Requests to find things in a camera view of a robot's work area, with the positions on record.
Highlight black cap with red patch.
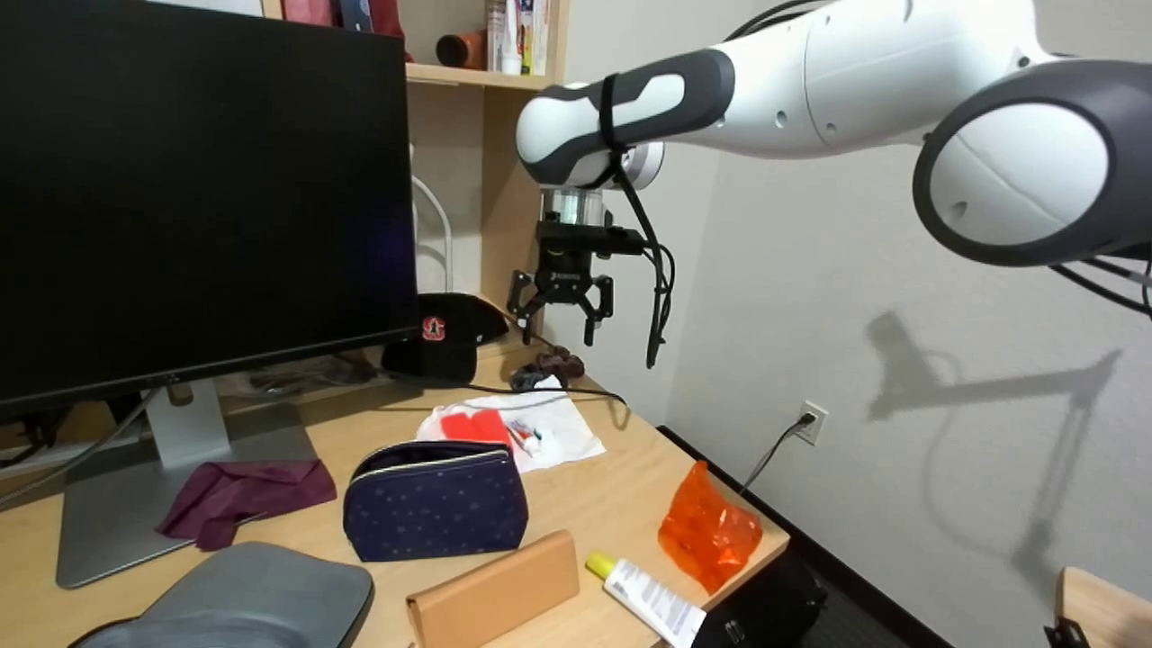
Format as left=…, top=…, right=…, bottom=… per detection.
left=380, top=290, right=511, bottom=387

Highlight white tube with yellow cap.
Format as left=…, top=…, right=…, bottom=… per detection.
left=583, top=551, right=709, bottom=648

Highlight tan wedge block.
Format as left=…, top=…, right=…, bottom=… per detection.
left=405, top=530, right=583, bottom=648

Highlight dark brown bottle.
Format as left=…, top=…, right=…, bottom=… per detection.
left=344, top=440, right=535, bottom=563

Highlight grey monitor stand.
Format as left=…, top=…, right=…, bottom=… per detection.
left=56, top=375, right=320, bottom=591

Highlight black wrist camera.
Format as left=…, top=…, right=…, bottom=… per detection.
left=535, top=213, right=653, bottom=262

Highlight purple cloth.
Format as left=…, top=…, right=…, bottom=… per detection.
left=157, top=455, right=339, bottom=555

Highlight wooden board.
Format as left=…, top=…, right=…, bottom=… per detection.
left=1057, top=563, right=1152, bottom=648

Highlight red and white booklet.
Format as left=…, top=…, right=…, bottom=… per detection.
left=415, top=387, right=609, bottom=473

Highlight orange plastic bag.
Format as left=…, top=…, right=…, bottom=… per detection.
left=657, top=459, right=767, bottom=592

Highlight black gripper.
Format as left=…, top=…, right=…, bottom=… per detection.
left=509, top=245, right=616, bottom=347

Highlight wooden desk shelf unit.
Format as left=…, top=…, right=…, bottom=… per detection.
left=256, top=0, right=573, bottom=315

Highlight white wall socket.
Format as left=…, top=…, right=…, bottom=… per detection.
left=795, top=394, right=833, bottom=447

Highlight black floor bin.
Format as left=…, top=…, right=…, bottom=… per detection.
left=695, top=555, right=833, bottom=648

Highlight black computer monitor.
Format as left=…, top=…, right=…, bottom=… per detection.
left=0, top=0, right=421, bottom=410

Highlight dark scrunchie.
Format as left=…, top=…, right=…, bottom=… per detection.
left=509, top=362, right=568, bottom=394

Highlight small dark jar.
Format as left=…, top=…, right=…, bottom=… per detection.
left=434, top=29, right=488, bottom=71

